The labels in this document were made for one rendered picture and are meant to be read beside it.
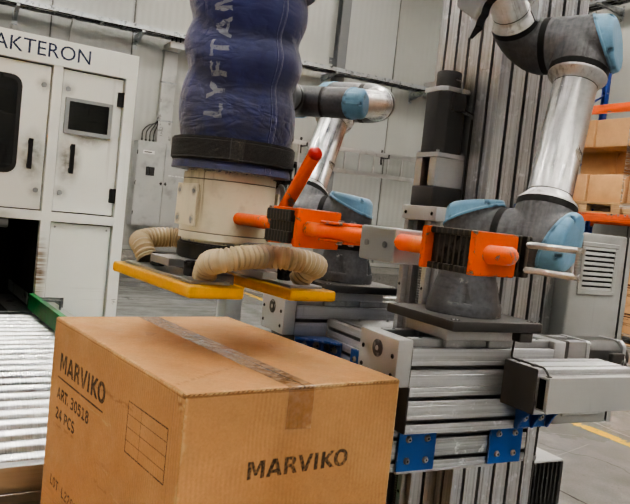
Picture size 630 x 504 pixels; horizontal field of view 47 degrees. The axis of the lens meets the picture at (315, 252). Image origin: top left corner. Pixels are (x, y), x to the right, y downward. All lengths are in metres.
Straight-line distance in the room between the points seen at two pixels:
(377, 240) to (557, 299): 0.95
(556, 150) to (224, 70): 0.64
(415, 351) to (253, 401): 0.40
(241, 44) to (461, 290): 0.62
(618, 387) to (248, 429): 0.79
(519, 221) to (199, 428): 0.71
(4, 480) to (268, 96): 0.98
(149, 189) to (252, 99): 9.28
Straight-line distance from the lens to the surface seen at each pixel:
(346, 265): 1.83
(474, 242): 0.80
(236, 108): 1.24
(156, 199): 10.54
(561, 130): 1.47
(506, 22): 1.56
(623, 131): 9.94
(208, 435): 1.05
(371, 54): 12.44
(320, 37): 12.01
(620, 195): 9.80
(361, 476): 1.24
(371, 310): 1.88
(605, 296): 1.91
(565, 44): 1.55
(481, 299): 1.43
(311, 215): 1.08
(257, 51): 1.26
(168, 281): 1.20
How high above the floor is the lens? 1.21
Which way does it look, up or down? 3 degrees down
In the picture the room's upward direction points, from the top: 6 degrees clockwise
